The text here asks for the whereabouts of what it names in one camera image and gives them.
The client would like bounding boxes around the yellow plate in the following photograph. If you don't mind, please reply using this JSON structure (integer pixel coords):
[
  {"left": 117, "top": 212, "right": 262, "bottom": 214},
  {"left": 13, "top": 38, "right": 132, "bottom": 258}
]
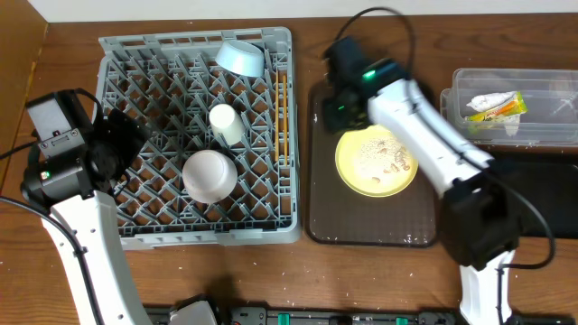
[{"left": 335, "top": 125, "right": 418, "bottom": 198}]

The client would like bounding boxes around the pink bowl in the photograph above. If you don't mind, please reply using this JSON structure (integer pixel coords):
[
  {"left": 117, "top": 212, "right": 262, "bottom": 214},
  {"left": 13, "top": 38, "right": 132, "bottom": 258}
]
[{"left": 182, "top": 150, "right": 238, "bottom": 204}]

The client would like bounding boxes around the cream plastic cup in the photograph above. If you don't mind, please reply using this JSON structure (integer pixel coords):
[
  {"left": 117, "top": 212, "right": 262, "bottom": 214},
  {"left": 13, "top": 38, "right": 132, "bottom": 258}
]
[{"left": 209, "top": 104, "right": 246, "bottom": 145}]

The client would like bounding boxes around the light blue bowl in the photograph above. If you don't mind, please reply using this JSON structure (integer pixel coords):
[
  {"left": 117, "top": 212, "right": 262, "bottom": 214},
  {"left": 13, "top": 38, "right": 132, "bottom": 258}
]
[{"left": 215, "top": 40, "right": 265, "bottom": 78}]

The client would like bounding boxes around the white tissue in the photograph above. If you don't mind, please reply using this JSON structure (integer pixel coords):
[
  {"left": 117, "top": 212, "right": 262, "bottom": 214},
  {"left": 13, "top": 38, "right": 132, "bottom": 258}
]
[{"left": 464, "top": 91, "right": 527, "bottom": 136}]

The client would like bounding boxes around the yellow green snack wrapper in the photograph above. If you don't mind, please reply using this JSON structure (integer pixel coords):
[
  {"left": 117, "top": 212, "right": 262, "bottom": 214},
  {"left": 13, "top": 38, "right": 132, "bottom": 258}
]
[{"left": 465, "top": 91, "right": 527, "bottom": 122}]

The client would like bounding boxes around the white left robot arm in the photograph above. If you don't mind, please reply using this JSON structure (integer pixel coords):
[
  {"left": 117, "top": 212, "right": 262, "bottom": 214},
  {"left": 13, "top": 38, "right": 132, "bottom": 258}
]
[{"left": 21, "top": 88, "right": 152, "bottom": 324}]

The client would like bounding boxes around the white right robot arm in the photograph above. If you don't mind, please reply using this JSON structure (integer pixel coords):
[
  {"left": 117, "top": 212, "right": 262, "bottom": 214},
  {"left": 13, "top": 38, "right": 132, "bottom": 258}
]
[{"left": 323, "top": 37, "right": 523, "bottom": 324}]

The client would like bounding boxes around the gray dish rack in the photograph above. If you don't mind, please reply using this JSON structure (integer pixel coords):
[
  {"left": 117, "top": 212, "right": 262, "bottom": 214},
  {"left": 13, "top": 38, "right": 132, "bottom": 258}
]
[{"left": 97, "top": 27, "right": 301, "bottom": 250}]

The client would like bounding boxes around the dark brown tray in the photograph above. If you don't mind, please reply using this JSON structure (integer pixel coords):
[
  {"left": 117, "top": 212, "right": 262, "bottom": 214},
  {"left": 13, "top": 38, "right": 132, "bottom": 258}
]
[{"left": 305, "top": 81, "right": 437, "bottom": 248}]

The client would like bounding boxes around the clear plastic bin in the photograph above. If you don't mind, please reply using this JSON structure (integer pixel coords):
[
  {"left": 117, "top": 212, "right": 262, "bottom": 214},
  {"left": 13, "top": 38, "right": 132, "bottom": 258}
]
[{"left": 440, "top": 69, "right": 577, "bottom": 147}]

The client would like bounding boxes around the black plastic bin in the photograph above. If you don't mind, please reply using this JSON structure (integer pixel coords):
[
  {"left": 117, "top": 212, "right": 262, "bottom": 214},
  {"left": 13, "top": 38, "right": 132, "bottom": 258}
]
[{"left": 492, "top": 152, "right": 577, "bottom": 239}]

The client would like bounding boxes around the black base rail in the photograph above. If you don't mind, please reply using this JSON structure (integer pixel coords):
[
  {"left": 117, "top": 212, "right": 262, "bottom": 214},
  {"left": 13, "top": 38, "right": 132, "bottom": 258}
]
[{"left": 145, "top": 307, "right": 577, "bottom": 325}]

